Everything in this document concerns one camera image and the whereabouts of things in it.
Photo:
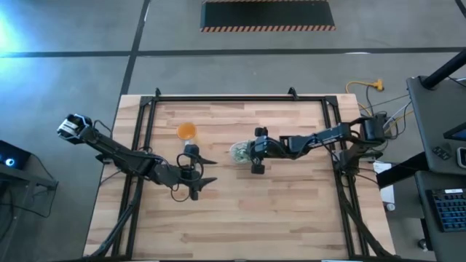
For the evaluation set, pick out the black aluminium table frame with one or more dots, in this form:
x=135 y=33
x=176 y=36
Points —
x=236 y=98

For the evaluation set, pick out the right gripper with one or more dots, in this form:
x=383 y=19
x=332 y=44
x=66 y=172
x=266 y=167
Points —
x=265 y=147

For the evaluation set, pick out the small white round cap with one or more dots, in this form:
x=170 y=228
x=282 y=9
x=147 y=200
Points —
x=390 y=207

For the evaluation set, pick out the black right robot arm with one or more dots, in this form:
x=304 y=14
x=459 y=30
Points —
x=320 y=140

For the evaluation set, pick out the tilted tablet screen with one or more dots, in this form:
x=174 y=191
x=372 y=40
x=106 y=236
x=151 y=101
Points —
x=457 y=132

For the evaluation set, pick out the small black controller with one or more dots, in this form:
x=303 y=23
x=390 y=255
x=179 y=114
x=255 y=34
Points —
x=441 y=153

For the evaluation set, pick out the dark grey desk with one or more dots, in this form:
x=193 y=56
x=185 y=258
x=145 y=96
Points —
x=448 y=247
x=433 y=120

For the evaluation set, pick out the white paper sheet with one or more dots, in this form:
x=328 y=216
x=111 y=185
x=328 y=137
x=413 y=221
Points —
x=386 y=193

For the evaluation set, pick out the clear plastic container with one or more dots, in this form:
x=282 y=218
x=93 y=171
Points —
x=233 y=153

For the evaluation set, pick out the black box blue light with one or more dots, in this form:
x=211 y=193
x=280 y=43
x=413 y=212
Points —
x=12 y=154

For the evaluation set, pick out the black hazard-striped floor mat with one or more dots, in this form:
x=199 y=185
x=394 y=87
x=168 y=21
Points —
x=267 y=14

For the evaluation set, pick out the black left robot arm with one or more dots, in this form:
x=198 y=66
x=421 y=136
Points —
x=120 y=156

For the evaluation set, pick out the backlit black keyboard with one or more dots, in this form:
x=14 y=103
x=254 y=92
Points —
x=449 y=211

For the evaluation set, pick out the black caster wheel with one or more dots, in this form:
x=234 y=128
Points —
x=422 y=244

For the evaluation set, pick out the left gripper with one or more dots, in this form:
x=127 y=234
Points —
x=193 y=172

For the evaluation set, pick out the white handheld device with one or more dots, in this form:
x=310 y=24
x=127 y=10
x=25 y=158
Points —
x=462 y=157

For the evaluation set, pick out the yellow ceramic mug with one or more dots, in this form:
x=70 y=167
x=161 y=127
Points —
x=186 y=131

